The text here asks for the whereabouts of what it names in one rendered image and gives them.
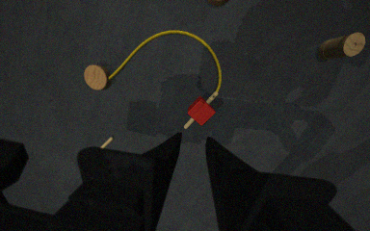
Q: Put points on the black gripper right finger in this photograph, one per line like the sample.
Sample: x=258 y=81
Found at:
x=239 y=191

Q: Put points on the yellow string with wooden stick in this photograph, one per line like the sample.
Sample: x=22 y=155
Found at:
x=215 y=93

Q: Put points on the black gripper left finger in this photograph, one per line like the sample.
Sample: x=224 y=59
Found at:
x=151 y=172

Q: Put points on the thin wooden stick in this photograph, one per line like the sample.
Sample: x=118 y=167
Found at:
x=106 y=143

